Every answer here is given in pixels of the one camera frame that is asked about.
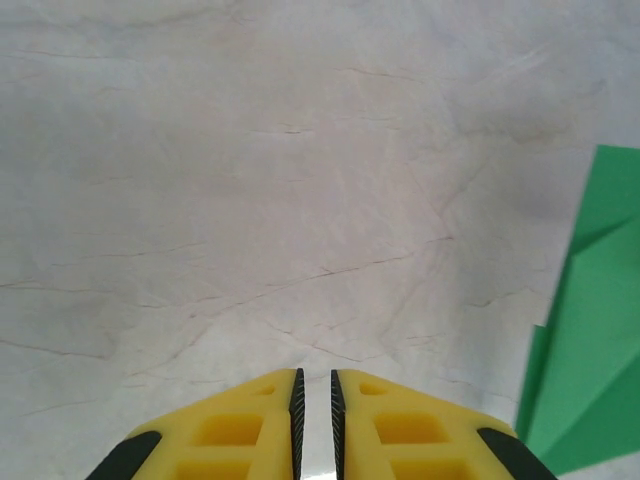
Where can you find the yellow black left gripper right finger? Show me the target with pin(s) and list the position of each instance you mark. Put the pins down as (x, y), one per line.
(410, 440)

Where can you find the green paper sheet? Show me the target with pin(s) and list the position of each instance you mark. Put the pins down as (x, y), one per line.
(590, 350)

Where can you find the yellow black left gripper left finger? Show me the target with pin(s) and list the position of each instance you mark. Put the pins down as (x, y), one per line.
(225, 440)

